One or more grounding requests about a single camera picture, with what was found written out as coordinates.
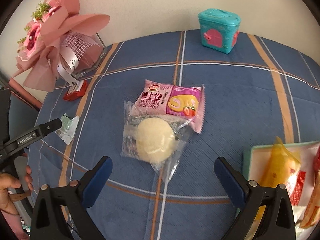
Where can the orange snack packet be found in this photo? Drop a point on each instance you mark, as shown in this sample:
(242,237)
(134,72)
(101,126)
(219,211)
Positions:
(312,212)

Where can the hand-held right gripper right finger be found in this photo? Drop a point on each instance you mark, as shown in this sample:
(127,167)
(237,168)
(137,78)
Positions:
(228,182)

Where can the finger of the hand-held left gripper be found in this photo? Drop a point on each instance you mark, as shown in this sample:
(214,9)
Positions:
(37,132)

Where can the white tray with green rim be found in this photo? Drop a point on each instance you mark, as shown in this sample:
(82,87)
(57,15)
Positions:
(255,160)

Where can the clear acrylic box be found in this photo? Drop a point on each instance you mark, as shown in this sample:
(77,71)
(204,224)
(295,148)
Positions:
(93,60)

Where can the clear packet with white bun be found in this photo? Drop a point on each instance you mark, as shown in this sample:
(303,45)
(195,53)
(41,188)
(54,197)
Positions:
(153,142)

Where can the yellow snack packet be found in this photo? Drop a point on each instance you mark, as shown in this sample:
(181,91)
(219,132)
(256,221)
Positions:
(277,165)

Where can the pink flower bouquet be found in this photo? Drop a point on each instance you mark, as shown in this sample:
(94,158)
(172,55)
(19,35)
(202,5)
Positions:
(57,27)

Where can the blue plaid blanket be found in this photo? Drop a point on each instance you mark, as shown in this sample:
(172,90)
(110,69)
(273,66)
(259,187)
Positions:
(225,92)

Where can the red and white candy packet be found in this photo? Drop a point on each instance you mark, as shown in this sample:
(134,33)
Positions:
(75,92)

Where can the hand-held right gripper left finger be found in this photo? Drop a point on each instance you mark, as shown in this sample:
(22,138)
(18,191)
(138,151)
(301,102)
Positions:
(100,177)

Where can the small green and white wrapper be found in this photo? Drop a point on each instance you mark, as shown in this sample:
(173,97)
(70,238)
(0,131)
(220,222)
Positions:
(67,130)

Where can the teal toy box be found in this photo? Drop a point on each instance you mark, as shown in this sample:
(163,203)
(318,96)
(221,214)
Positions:
(217,30)

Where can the person's left hand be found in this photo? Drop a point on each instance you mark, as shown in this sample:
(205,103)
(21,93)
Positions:
(7,195)

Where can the pink swiss roll packet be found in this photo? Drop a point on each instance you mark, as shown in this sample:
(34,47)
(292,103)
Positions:
(160,100)

